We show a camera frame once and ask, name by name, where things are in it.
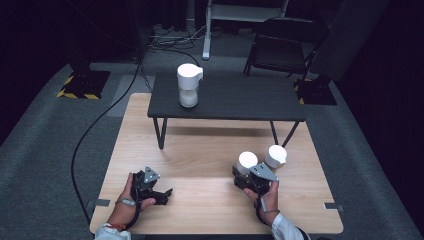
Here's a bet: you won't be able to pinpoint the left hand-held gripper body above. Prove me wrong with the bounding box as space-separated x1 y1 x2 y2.
130 165 164 203

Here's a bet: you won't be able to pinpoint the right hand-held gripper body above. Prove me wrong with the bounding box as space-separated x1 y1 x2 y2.
233 162 280 197

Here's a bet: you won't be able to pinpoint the small black rack table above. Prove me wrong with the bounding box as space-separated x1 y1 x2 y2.
147 72 307 150

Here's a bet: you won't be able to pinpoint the white pitcher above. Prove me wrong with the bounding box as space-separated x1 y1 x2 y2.
176 63 204 109

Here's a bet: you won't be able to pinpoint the person's right hand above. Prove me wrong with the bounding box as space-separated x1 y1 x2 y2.
243 180 281 225

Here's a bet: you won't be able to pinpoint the person's left hand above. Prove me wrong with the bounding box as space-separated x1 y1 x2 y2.
107 172 157 231

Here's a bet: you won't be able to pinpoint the black stand base yellow stripes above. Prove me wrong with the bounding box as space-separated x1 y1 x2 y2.
56 69 112 101
292 74 338 107

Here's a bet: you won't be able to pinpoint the black folding chair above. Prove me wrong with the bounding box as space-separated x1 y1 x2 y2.
242 16 330 81

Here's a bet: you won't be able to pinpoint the white metal stand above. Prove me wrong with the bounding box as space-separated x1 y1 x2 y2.
201 0 290 61

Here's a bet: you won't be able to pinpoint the grey curtain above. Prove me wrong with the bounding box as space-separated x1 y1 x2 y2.
309 0 392 83

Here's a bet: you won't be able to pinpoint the left hand-held gripper cable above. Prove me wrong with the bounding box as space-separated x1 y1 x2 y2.
123 186 142 232

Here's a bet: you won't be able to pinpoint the hand-held gripper cable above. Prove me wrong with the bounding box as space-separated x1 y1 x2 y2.
253 195 268 225
123 186 142 232

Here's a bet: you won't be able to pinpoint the right hand-held gripper cable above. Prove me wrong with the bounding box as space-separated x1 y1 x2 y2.
253 195 268 225

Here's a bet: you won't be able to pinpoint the long black floor cable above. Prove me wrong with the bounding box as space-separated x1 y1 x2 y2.
70 54 144 225

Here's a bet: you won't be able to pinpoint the bundle of floor cables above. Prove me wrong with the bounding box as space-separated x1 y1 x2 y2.
147 24 205 53

